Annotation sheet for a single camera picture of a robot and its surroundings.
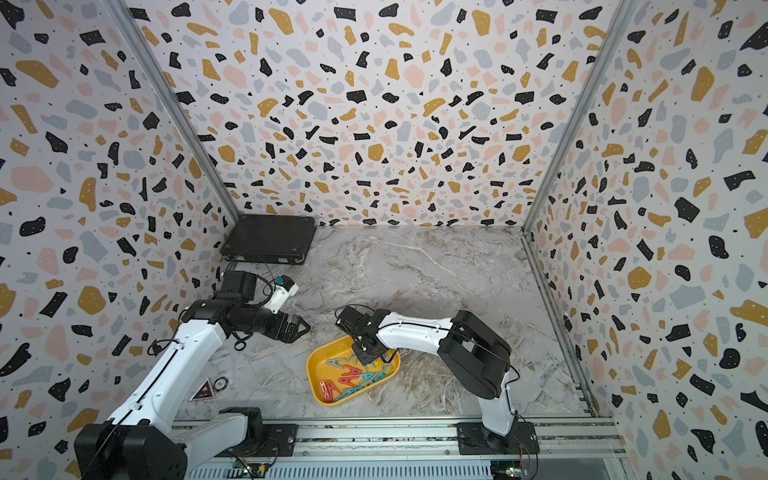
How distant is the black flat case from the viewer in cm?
109

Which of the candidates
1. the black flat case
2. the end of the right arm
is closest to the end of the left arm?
the end of the right arm

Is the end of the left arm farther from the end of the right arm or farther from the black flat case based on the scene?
the black flat case
